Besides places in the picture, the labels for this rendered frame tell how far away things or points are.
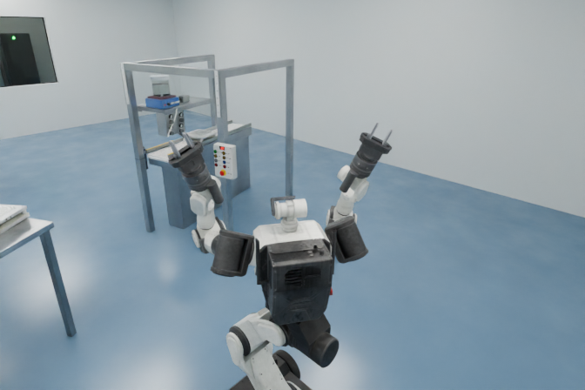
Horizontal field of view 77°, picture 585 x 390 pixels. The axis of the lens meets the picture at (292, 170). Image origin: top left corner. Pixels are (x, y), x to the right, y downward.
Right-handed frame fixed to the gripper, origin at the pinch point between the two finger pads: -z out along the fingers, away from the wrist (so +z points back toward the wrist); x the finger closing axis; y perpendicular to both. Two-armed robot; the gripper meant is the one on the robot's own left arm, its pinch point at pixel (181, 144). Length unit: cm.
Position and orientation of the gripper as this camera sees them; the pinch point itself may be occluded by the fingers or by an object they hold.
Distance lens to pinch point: 126.3
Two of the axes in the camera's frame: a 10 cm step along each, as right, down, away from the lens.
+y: 6.9, 3.9, -6.1
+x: 7.0, -5.7, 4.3
